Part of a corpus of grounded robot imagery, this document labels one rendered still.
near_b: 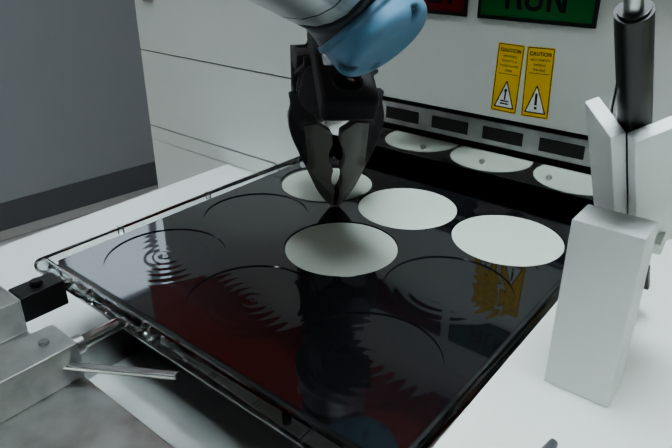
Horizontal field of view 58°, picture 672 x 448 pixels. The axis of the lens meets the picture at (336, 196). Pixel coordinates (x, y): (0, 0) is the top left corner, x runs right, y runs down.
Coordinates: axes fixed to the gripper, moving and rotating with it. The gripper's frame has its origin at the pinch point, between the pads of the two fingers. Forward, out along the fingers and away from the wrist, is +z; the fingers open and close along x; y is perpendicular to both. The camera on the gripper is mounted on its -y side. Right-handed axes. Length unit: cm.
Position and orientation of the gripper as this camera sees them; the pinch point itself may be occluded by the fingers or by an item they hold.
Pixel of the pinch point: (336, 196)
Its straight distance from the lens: 60.7
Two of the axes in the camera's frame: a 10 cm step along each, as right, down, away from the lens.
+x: -9.9, 0.7, -1.5
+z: 0.0, 9.2, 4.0
